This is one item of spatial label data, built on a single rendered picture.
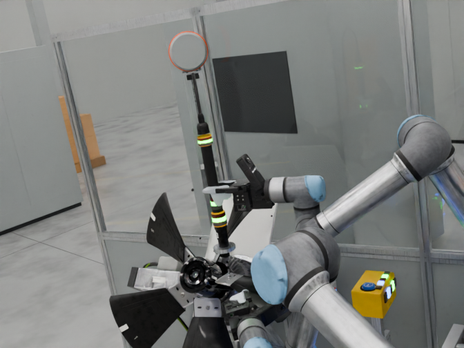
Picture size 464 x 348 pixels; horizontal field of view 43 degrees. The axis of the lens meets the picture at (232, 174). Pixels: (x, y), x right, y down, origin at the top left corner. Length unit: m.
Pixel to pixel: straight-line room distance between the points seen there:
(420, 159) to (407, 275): 1.00
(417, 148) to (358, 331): 0.53
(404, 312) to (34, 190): 5.62
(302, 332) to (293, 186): 0.41
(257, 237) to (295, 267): 0.91
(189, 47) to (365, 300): 1.18
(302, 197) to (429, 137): 0.38
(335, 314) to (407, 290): 1.28
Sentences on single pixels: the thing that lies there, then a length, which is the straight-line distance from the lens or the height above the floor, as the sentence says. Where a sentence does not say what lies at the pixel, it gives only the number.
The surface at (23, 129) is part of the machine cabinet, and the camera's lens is 7.35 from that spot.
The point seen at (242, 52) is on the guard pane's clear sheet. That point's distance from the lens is 2.45.
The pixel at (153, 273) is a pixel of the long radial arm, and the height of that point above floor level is 1.13.
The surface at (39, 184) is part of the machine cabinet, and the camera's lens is 7.47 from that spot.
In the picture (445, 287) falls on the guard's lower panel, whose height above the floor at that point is 0.85.
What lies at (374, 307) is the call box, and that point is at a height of 1.02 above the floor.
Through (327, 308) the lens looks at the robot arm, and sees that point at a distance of 1.22.
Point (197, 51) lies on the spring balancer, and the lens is 2.40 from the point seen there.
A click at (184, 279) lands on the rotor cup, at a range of 1.91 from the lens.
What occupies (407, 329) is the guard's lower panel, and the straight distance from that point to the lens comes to 2.57.
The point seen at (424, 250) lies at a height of 1.01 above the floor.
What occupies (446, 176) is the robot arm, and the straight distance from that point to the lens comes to 1.69.
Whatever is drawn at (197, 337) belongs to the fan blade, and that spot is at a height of 1.06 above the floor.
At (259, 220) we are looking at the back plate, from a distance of 2.15.
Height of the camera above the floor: 1.97
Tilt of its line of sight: 15 degrees down
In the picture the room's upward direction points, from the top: 10 degrees counter-clockwise
